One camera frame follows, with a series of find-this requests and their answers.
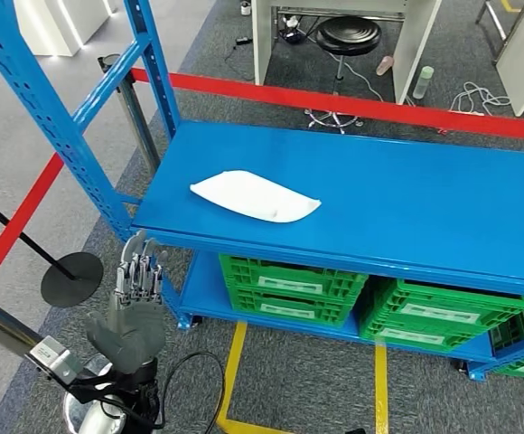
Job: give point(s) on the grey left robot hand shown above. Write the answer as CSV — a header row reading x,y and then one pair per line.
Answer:
x,y
131,335

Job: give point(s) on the white curved plastic part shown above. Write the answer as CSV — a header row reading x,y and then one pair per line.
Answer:
x,y
253,194

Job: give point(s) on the blue metal shelf rack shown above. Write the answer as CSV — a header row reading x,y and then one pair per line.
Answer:
x,y
379,198

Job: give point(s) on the black stanchion with round base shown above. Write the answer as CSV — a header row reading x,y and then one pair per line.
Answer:
x,y
72,281

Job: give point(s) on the yellow floor tape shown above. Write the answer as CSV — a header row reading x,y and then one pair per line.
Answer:
x,y
232,371

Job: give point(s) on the short red barrier belt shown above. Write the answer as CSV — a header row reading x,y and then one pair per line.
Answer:
x,y
18,221

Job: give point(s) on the white lit cabinet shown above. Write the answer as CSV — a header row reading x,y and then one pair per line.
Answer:
x,y
49,30

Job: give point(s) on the black power adapter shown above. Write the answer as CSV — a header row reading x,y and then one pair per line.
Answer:
x,y
244,40

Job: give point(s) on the long red barrier belt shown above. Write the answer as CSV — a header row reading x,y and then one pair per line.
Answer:
x,y
334,105

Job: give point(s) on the black device under desk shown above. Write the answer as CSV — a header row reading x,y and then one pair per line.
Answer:
x,y
294,30

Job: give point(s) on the black round stool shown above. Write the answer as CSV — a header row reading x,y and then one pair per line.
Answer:
x,y
348,36

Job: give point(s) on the pink bottle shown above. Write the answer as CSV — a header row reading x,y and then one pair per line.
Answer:
x,y
385,66

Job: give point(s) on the pale green bottle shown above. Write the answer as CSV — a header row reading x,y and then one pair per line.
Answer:
x,y
423,84

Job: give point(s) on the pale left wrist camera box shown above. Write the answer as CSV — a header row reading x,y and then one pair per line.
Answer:
x,y
51,359

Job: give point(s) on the chrome stanchion post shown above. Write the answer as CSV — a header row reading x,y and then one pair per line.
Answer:
x,y
0,326
137,126

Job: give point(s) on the grey metal frame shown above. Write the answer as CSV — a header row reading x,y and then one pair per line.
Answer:
x,y
497,21

